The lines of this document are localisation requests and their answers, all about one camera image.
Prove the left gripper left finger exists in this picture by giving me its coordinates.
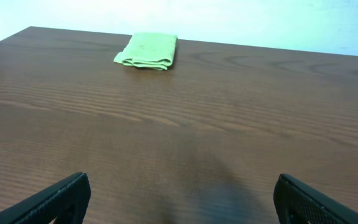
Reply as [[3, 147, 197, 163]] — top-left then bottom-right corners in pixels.
[[0, 172, 91, 224]]

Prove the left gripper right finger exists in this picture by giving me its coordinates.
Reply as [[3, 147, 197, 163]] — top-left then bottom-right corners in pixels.
[[273, 174, 358, 224]]

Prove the folded light green cloth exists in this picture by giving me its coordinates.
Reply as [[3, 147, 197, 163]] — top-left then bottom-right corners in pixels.
[[114, 32, 178, 70]]

